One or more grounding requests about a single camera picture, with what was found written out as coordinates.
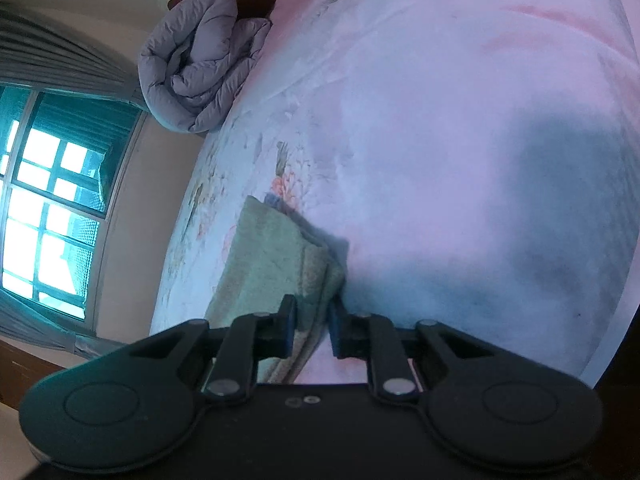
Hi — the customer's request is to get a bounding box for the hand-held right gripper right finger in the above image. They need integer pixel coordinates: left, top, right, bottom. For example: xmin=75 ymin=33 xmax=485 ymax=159
xmin=327 ymin=296 xmax=501 ymax=405

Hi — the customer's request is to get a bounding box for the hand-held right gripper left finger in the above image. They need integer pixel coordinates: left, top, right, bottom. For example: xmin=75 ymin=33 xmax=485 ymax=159
xmin=127 ymin=294 xmax=299 ymax=405

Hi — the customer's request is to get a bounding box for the green fleece cloth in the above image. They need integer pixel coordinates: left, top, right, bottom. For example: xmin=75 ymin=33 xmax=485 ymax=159
xmin=204 ymin=195 xmax=347 ymax=386

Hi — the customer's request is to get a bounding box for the grey curtain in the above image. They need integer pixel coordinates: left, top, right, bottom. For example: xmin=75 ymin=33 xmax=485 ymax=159
xmin=0 ymin=0 xmax=152 ymax=113
xmin=0 ymin=287 xmax=132 ymax=361

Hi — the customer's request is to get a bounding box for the wooden furniture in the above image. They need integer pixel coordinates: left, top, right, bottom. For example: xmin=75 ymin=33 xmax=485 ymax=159
xmin=0 ymin=337 xmax=102 ymax=405

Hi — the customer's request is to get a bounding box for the bed with floral sheet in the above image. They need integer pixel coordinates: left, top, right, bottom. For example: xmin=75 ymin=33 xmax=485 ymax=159
xmin=150 ymin=0 xmax=640 ymax=391

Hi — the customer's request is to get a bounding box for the pink fleece blanket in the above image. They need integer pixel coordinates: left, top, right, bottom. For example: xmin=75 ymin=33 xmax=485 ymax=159
xmin=295 ymin=0 xmax=640 ymax=387

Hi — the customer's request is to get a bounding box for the barred window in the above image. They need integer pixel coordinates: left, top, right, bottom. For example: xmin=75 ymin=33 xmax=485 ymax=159
xmin=0 ymin=85 xmax=147 ymax=322

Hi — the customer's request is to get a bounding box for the purple folded quilt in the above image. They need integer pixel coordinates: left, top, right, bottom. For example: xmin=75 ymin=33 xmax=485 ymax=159
xmin=137 ymin=0 xmax=274 ymax=134

